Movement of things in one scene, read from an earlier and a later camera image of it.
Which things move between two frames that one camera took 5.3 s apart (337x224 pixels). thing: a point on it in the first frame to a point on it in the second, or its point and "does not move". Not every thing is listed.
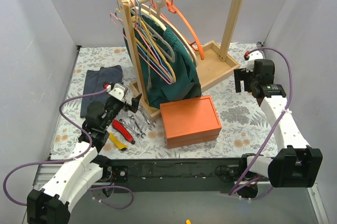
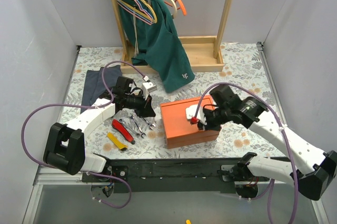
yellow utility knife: (119, 144) does not move
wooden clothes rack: (212, 67) to (204, 52)
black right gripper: (244, 79) to (208, 118)
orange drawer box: (189, 121) does not move
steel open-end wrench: (140, 132) does not move
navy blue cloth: (95, 81) does not move
